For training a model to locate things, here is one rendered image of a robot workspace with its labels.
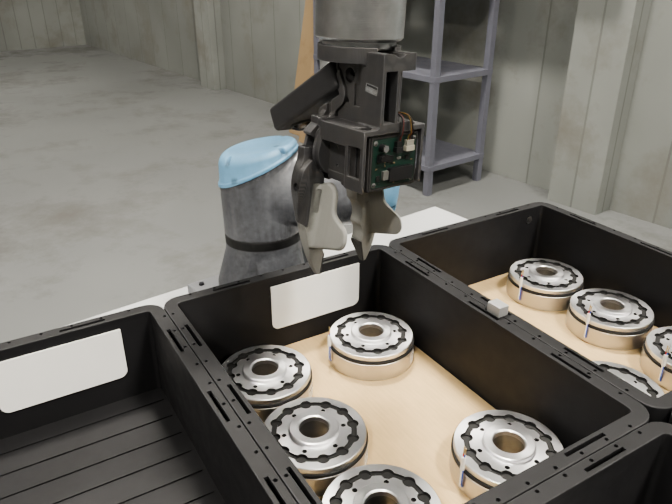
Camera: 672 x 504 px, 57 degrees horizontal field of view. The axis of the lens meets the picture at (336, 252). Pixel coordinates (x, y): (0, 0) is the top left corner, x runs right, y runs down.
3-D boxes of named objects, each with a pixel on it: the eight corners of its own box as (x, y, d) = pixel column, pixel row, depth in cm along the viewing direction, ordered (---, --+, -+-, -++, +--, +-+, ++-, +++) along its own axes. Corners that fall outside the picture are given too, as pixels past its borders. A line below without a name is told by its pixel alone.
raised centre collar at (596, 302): (583, 306, 81) (584, 301, 80) (604, 294, 83) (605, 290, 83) (618, 322, 77) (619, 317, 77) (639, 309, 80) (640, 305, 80)
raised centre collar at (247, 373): (235, 366, 69) (234, 362, 69) (275, 353, 71) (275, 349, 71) (253, 390, 65) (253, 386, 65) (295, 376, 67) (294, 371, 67)
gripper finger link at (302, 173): (292, 226, 56) (312, 128, 54) (283, 221, 57) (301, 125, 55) (332, 226, 59) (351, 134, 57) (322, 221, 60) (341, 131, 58)
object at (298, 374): (205, 365, 70) (204, 361, 70) (285, 339, 74) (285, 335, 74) (240, 417, 62) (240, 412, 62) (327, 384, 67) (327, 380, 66)
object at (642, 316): (554, 307, 81) (554, 303, 81) (596, 284, 87) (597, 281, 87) (626, 341, 74) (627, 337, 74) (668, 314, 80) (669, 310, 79)
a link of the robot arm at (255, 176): (228, 215, 100) (220, 132, 94) (312, 212, 100) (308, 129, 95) (218, 245, 89) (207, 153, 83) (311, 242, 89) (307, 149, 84)
